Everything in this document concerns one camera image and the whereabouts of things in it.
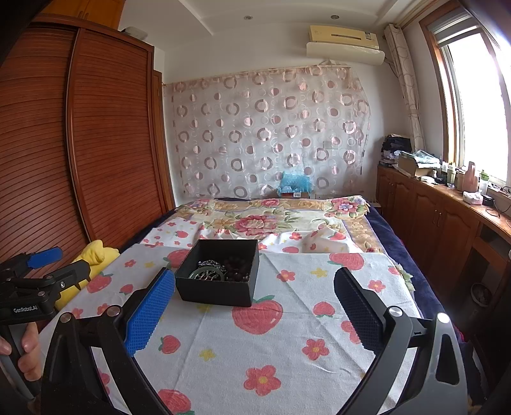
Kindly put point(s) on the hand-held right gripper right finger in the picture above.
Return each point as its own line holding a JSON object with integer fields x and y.
{"x": 359, "y": 311}

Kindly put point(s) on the long wooden cabinet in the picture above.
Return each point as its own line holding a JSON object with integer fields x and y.
{"x": 431, "y": 223}

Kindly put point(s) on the crumpled white print sheet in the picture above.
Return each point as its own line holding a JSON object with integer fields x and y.
{"x": 295, "y": 239}

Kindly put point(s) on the person's left hand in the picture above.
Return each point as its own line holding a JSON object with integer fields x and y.
{"x": 31, "y": 351}

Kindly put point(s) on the strawberry print sheet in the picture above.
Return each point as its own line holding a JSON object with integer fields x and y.
{"x": 279, "y": 347}

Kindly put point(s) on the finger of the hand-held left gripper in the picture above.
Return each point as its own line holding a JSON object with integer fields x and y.
{"x": 44, "y": 257}
{"x": 72, "y": 273}

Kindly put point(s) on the blue plastic bag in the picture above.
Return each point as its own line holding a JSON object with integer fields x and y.
{"x": 294, "y": 181}

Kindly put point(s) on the small black device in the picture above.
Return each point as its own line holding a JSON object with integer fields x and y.
{"x": 488, "y": 200}

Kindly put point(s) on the wooden frame window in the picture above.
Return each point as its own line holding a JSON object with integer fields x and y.
{"x": 479, "y": 103}

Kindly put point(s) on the pile of dark clothes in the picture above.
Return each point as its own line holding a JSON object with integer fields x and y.
{"x": 395, "y": 149}

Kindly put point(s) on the round dark bowl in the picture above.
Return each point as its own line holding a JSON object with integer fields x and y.
{"x": 481, "y": 294}

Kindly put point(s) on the small cardboard box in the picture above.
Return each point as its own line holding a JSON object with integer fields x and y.
{"x": 293, "y": 194}

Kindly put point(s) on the green cap bottle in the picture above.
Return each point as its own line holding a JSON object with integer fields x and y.
{"x": 484, "y": 181}

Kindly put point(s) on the wooden overhead cabinet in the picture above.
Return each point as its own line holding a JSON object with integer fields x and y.
{"x": 84, "y": 14}

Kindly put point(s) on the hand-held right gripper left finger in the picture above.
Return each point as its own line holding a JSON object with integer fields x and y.
{"x": 147, "y": 315}

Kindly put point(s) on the yellow plush pillow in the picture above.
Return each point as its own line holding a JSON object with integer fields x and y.
{"x": 98, "y": 253}

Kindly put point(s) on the open cardboard box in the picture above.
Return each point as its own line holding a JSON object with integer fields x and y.
{"x": 415, "y": 165}

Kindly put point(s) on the wooden slatted wardrobe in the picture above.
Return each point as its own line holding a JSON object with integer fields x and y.
{"x": 80, "y": 139}

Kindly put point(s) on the circle pattern sheer curtain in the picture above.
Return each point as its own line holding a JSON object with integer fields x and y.
{"x": 259, "y": 131}

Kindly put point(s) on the white tissue pack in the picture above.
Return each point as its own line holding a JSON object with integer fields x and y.
{"x": 473, "y": 198}

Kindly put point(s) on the beige window curtain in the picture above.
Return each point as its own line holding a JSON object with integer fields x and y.
{"x": 407, "y": 91}

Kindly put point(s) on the floral blanket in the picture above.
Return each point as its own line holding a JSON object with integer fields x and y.
{"x": 255, "y": 217}

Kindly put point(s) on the window roller blind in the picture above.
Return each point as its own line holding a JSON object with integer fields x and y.
{"x": 459, "y": 30}

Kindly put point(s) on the black jewelry box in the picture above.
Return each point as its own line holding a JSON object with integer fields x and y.
{"x": 215, "y": 293}

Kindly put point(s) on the white air conditioner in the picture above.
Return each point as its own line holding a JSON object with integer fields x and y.
{"x": 343, "y": 44}

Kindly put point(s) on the navy blue bedspread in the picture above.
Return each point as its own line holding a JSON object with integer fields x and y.
{"x": 403, "y": 259}

